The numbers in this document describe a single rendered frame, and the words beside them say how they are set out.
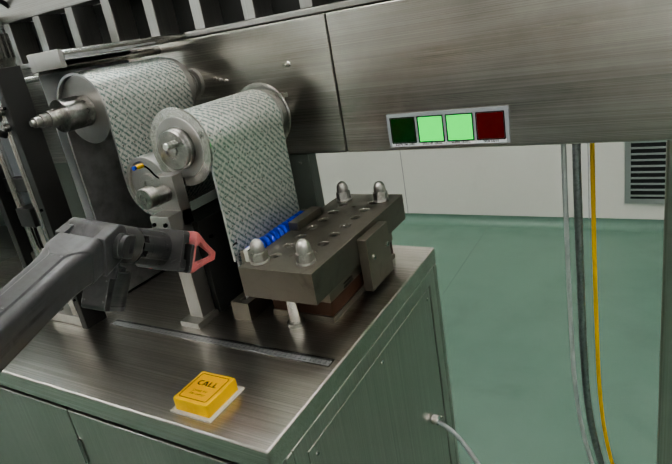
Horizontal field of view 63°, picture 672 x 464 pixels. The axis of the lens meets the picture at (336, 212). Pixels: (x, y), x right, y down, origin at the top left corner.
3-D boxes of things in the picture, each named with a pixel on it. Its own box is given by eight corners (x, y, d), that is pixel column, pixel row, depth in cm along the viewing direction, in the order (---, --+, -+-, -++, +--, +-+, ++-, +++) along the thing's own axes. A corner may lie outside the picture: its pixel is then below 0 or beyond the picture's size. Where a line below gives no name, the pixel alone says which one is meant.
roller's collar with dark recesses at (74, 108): (55, 133, 109) (44, 101, 107) (80, 126, 114) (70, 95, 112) (74, 131, 106) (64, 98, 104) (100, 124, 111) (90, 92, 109)
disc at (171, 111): (162, 186, 107) (140, 110, 102) (164, 185, 107) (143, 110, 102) (219, 185, 99) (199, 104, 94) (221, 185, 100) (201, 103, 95)
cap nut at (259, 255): (246, 264, 100) (241, 242, 99) (258, 256, 103) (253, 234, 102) (262, 266, 98) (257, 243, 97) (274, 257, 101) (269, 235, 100)
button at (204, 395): (176, 410, 85) (171, 397, 84) (206, 382, 90) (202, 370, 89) (209, 419, 81) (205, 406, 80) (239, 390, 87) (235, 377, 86)
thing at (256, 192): (234, 261, 105) (211, 169, 99) (299, 216, 124) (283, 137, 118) (236, 261, 105) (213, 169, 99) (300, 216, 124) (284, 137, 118)
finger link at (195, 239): (221, 276, 95) (181, 272, 87) (191, 272, 98) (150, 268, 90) (226, 237, 95) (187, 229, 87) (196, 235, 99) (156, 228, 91)
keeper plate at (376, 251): (364, 290, 109) (356, 240, 105) (385, 268, 117) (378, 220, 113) (376, 291, 108) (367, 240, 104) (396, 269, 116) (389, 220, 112)
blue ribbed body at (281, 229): (243, 263, 107) (239, 247, 106) (301, 222, 124) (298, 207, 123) (257, 265, 105) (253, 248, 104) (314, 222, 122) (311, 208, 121)
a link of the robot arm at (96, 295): (125, 233, 73) (63, 223, 73) (107, 319, 72) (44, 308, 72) (156, 237, 85) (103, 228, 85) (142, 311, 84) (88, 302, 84)
